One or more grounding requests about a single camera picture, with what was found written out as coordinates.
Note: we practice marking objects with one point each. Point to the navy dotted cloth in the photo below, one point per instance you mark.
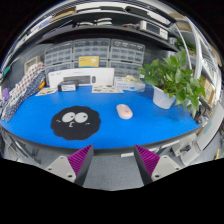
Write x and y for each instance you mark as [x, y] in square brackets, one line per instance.
[20, 103]

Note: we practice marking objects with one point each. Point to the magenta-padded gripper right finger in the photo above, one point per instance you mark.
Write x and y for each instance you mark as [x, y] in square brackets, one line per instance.
[163, 166]

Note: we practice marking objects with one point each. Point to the white keyboard box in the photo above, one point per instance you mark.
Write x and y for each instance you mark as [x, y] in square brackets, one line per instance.
[100, 75]

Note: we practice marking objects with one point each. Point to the red and white patterned cloth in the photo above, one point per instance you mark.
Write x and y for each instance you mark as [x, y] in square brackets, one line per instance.
[28, 80]

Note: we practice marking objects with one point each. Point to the white woven basket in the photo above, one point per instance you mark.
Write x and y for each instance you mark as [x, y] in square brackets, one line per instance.
[32, 63]

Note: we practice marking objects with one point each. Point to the black round mouse pad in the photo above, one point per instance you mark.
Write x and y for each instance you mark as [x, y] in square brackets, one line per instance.
[75, 131]

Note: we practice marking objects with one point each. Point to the green plant in white pot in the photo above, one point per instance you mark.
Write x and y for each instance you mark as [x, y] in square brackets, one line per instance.
[173, 76]

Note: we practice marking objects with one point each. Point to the small black box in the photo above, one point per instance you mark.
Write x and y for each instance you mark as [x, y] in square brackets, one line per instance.
[67, 86]

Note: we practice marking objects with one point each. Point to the pink computer mouse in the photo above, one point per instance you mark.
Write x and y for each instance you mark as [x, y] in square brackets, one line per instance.
[124, 111]

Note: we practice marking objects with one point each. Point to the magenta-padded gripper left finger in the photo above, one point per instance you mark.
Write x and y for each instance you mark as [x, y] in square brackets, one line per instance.
[63, 166]

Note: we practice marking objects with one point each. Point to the yellow card box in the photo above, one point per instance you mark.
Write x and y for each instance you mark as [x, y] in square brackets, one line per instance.
[88, 61]

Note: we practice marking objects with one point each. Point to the colourful sticker sheet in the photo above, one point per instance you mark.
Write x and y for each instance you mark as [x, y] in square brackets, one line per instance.
[46, 91]
[106, 89]

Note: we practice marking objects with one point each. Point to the purple plush toy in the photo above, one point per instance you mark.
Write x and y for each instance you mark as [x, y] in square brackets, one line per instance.
[5, 94]

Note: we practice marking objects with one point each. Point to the white and blue tissue box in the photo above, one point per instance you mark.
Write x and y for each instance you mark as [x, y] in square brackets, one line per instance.
[130, 85]

